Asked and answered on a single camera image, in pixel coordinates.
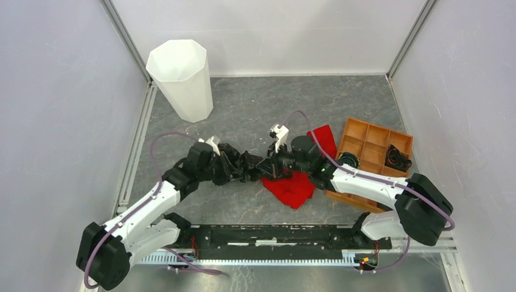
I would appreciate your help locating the red cloth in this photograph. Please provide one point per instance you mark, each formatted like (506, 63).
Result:
(297, 189)

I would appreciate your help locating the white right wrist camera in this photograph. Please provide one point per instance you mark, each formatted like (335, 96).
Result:
(280, 134)

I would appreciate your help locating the dark rolled sock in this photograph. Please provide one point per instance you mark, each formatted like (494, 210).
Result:
(350, 159)

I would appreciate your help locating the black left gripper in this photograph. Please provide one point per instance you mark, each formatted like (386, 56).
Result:
(228, 170)

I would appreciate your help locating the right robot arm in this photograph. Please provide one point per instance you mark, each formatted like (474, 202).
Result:
(417, 208)

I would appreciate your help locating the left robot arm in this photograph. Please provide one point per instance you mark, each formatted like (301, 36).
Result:
(108, 251)

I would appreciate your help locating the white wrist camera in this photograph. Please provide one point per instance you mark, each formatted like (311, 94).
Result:
(213, 141)
(280, 134)

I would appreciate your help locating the white octagonal trash bin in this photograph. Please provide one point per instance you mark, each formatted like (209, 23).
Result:
(180, 69)

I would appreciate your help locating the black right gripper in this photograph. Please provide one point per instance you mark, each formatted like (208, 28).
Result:
(272, 166)

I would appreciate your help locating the white toothed cable strip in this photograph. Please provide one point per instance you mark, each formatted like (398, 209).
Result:
(162, 257)

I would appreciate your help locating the black plastic trash bag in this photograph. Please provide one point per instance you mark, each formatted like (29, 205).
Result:
(248, 162)

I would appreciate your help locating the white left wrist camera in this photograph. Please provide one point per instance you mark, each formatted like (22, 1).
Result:
(213, 141)

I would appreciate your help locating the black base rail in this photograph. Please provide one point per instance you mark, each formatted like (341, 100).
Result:
(271, 241)

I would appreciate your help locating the orange compartment tray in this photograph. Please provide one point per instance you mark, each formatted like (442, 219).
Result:
(370, 143)

